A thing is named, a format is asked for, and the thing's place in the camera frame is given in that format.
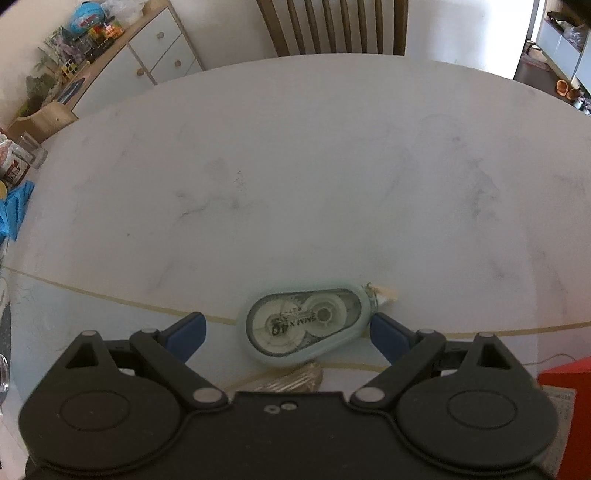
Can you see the clear plastic bag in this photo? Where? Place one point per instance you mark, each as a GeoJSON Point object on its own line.
{"type": "Point", "coordinates": [121, 10]}

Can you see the blue cloth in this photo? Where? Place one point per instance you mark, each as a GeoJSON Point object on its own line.
{"type": "Point", "coordinates": [16, 207]}

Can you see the orange slippers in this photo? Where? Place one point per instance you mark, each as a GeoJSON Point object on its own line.
{"type": "Point", "coordinates": [569, 88]}

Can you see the white wooden sideboard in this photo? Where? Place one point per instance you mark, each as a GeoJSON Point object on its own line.
{"type": "Point", "coordinates": [152, 50]}

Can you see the low white bench cabinet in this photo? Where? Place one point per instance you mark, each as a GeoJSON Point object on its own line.
{"type": "Point", "coordinates": [561, 55]}

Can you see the bags on bench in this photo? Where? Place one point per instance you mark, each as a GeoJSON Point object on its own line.
{"type": "Point", "coordinates": [570, 27]}

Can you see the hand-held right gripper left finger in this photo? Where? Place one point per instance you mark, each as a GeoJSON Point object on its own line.
{"type": "Point", "coordinates": [187, 334]}

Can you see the row of shoes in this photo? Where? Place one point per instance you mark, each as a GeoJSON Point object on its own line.
{"type": "Point", "coordinates": [584, 102]}

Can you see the wooden slat-back chair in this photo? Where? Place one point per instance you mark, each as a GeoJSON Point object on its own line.
{"type": "Point", "coordinates": [332, 27]}

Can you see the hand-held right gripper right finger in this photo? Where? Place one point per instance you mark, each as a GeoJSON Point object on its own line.
{"type": "Point", "coordinates": [390, 334]}

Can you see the white slippers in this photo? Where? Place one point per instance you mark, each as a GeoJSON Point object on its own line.
{"type": "Point", "coordinates": [535, 51]}

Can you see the mint correction tape dispenser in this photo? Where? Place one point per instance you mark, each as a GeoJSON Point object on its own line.
{"type": "Point", "coordinates": [300, 323]}

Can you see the red printed carton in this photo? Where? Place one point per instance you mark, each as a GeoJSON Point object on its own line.
{"type": "Point", "coordinates": [14, 164]}

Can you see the toy cars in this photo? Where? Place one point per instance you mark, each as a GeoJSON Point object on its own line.
{"type": "Point", "coordinates": [107, 33]}

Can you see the blue round toy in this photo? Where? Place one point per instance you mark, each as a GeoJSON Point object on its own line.
{"type": "Point", "coordinates": [87, 17]}

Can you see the wooden desk organizer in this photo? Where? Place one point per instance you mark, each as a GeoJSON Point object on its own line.
{"type": "Point", "coordinates": [44, 122]}

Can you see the small drinking glass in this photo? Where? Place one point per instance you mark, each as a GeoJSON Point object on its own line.
{"type": "Point", "coordinates": [31, 151]}

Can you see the red cardboard box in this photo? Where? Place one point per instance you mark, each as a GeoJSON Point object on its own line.
{"type": "Point", "coordinates": [565, 415]}

